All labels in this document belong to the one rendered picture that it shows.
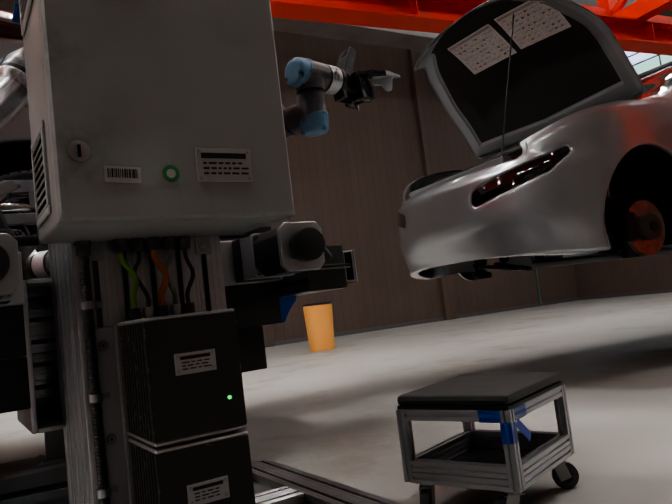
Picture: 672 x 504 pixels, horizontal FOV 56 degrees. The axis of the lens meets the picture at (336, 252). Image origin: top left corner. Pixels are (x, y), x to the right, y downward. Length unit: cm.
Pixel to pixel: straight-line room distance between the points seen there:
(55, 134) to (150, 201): 14
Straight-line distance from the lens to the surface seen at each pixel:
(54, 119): 91
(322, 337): 932
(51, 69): 93
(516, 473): 176
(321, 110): 165
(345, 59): 183
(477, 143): 536
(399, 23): 590
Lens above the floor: 62
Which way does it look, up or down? 5 degrees up
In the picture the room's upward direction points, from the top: 7 degrees counter-clockwise
